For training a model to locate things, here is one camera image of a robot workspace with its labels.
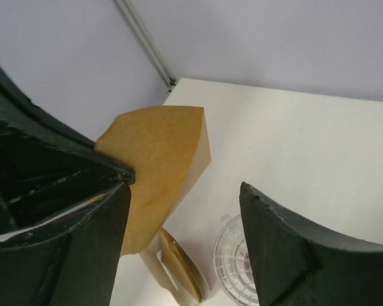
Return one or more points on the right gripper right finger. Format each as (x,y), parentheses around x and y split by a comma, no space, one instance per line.
(296,261)

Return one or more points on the orange coffee filter box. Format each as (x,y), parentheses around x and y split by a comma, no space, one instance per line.
(151,256)

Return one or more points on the left aluminium corner post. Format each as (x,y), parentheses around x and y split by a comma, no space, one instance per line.
(146,41)

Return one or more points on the clear plastic dripper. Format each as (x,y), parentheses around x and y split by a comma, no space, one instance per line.
(232,263)

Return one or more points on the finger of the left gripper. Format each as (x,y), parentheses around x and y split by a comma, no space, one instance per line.
(46,167)

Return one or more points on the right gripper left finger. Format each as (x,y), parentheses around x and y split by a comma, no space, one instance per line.
(69,261)

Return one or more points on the stack of brown filters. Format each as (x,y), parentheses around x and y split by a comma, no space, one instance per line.
(174,258)

